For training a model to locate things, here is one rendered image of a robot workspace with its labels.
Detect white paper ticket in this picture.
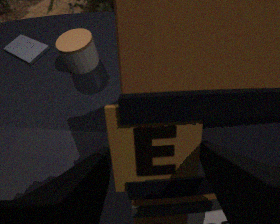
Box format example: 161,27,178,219
187,209,229,224

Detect brown wooden board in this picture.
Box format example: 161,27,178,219
114,0,280,224

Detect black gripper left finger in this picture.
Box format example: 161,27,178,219
0,147,111,224

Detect orange tile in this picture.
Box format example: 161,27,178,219
104,104,204,192

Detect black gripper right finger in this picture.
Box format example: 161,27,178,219
199,139,280,224

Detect grey rectangular tile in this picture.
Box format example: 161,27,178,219
4,34,50,64

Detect grey cylinder with tan lid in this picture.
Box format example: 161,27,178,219
55,28,99,74

